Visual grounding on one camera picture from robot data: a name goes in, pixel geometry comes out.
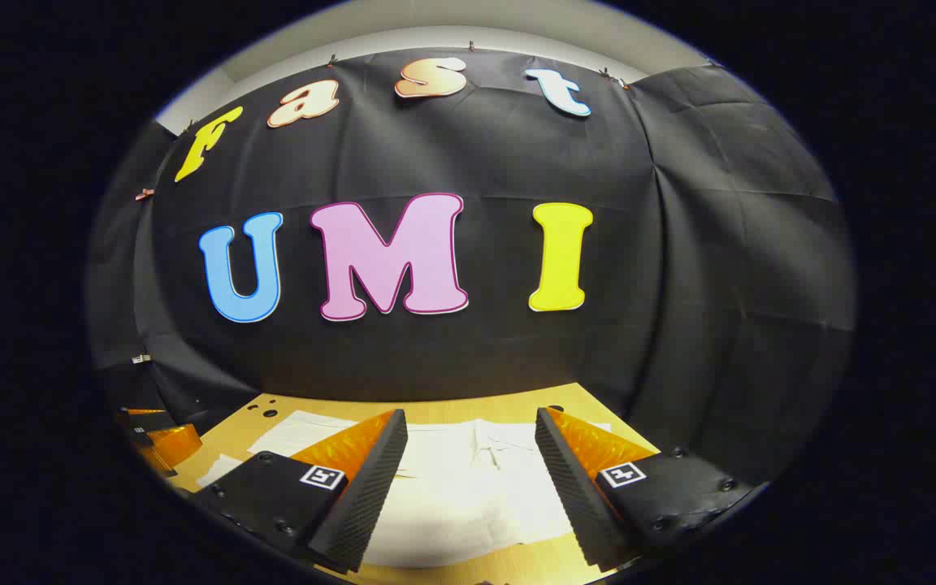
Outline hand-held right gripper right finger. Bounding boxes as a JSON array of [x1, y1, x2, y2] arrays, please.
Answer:
[[535, 405, 755, 571]]

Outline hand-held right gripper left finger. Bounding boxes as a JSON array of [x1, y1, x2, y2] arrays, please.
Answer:
[[192, 408, 410, 573]]

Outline white jeans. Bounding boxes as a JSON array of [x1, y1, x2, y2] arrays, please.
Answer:
[[196, 410, 612, 570]]

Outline black backdrop cloth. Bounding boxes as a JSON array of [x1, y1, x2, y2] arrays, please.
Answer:
[[86, 47, 857, 490]]

